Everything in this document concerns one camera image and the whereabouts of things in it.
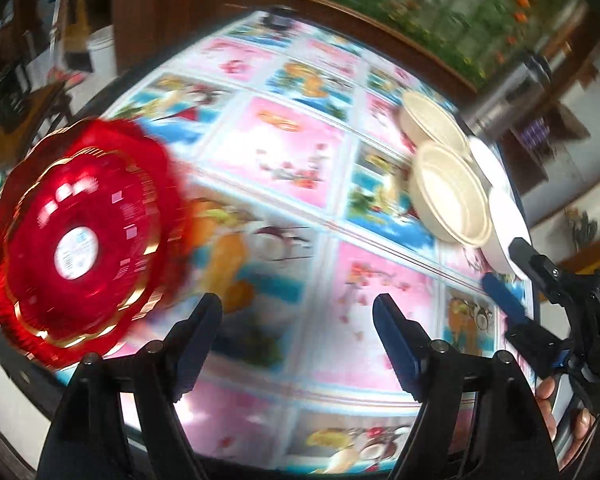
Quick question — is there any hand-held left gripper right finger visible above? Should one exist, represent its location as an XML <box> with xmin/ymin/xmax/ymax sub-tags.
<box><xmin>372</xmin><ymin>294</ymin><xmax>561</xmax><ymax>480</ymax></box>

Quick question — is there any brown wooden cabinet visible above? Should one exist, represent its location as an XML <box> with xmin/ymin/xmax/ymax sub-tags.
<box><xmin>75</xmin><ymin>0</ymin><xmax>481</xmax><ymax>98</ymax></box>

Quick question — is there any red scalloped plastic plate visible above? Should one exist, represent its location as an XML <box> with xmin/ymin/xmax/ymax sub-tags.
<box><xmin>0</xmin><ymin>116</ymin><xmax>193</xmax><ymax>373</ymax></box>

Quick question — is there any white plate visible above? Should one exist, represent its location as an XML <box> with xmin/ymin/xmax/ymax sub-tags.
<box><xmin>469</xmin><ymin>136</ymin><xmax>512</xmax><ymax>192</ymax></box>
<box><xmin>481</xmin><ymin>186</ymin><xmax>532</xmax><ymax>276</ymax></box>

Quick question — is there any person's right hand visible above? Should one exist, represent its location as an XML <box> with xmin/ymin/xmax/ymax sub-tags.
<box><xmin>535</xmin><ymin>377</ymin><xmax>596</xmax><ymax>456</ymax></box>

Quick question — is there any printed colourful tablecloth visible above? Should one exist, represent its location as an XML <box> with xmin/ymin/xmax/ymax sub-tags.
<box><xmin>100</xmin><ymin>10</ymin><xmax>536</xmax><ymax>476</ymax></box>

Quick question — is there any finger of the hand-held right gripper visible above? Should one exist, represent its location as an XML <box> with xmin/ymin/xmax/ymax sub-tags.
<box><xmin>481</xmin><ymin>272</ymin><xmax>567</xmax><ymax>379</ymax></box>
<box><xmin>509</xmin><ymin>237</ymin><xmax>581</xmax><ymax>307</ymax></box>

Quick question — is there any purple container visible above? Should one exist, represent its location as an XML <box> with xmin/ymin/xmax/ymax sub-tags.
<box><xmin>519</xmin><ymin>119</ymin><xmax>552</xmax><ymax>150</ymax></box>

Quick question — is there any white bucket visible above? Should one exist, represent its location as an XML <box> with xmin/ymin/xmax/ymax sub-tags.
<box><xmin>86</xmin><ymin>26</ymin><xmax>119</xmax><ymax>77</ymax></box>

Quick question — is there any small black object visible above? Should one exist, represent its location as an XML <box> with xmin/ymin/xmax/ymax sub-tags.
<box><xmin>261</xmin><ymin>6</ymin><xmax>294</xmax><ymax>29</ymax></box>

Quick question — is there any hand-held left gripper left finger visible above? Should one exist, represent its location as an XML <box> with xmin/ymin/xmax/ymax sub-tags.
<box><xmin>40</xmin><ymin>292</ymin><xmax>224</xmax><ymax>480</ymax></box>

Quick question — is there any flower wall mural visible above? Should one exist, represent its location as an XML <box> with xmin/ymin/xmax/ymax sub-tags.
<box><xmin>220</xmin><ymin>0</ymin><xmax>588</xmax><ymax>88</ymax></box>

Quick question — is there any cream bowl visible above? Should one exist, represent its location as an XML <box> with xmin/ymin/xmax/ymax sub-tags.
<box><xmin>399</xmin><ymin>91</ymin><xmax>473</xmax><ymax>158</ymax></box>
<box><xmin>409</xmin><ymin>140</ymin><xmax>493</xmax><ymax>247</ymax></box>

